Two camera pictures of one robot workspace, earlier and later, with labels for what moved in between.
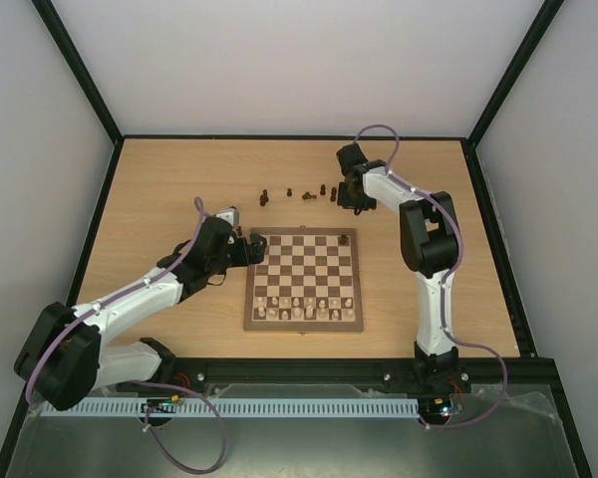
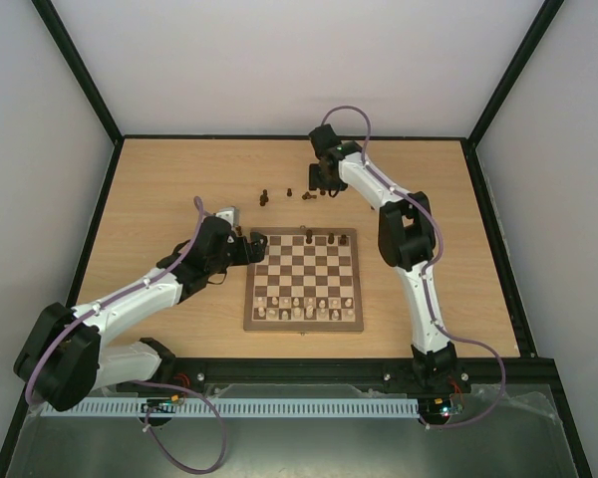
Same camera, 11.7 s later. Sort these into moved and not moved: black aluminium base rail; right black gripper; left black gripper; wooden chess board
Moved: right black gripper
Not moved: black aluminium base rail; left black gripper; wooden chess board
